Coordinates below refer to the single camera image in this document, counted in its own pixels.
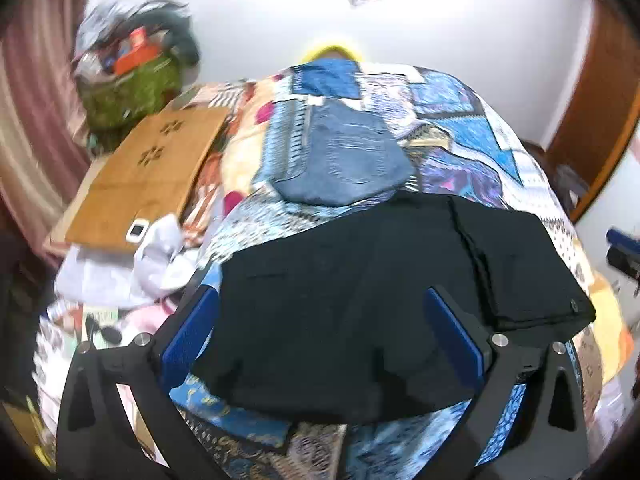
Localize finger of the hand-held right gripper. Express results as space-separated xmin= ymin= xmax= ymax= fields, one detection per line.
xmin=605 ymin=245 xmax=640 ymax=297
xmin=606 ymin=227 xmax=640 ymax=251

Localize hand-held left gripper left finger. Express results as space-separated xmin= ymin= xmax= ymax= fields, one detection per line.
xmin=56 ymin=265 xmax=241 ymax=480

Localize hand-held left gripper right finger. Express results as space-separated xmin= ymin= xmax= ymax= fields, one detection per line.
xmin=423 ymin=285 xmax=590 ymax=480

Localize black pants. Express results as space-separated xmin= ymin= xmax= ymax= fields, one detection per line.
xmin=191 ymin=191 xmax=599 ymax=424

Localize grey bag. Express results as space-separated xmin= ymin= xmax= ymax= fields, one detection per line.
xmin=551 ymin=164 xmax=589 ymax=207

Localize white crumpled cloth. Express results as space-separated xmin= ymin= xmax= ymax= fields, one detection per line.
xmin=134 ymin=212 xmax=202 ymax=302

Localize small white device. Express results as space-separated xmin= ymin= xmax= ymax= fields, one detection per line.
xmin=125 ymin=218 xmax=150 ymax=244

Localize wooden lap desk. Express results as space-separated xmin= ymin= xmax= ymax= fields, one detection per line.
xmin=64 ymin=107 xmax=237 ymax=252

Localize folded blue jeans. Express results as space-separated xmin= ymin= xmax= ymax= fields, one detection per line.
xmin=272 ymin=100 xmax=417 ymax=207

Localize blue patchwork blanket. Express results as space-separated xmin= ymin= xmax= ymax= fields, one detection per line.
xmin=35 ymin=57 xmax=626 ymax=480

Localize striped cloth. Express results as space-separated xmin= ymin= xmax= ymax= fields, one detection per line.
xmin=172 ymin=80 xmax=253 ymax=111

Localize green patterned bag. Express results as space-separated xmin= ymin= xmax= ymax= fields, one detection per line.
xmin=79 ymin=52 xmax=182 ymax=134

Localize striped red curtain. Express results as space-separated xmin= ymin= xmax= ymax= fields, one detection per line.
xmin=0 ymin=0 xmax=98 ymax=266

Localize orange box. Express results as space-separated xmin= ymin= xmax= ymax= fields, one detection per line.
xmin=113 ymin=44 xmax=157 ymax=74

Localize yellow curved chair back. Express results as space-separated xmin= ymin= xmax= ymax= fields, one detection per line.
xmin=301 ymin=41 xmax=369 ymax=64

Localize grey long pillow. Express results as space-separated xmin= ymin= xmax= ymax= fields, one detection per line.
xmin=134 ymin=6 xmax=202 ymax=69

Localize pile of grey clothes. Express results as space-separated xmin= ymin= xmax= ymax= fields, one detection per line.
xmin=74 ymin=0 xmax=191 ymax=61

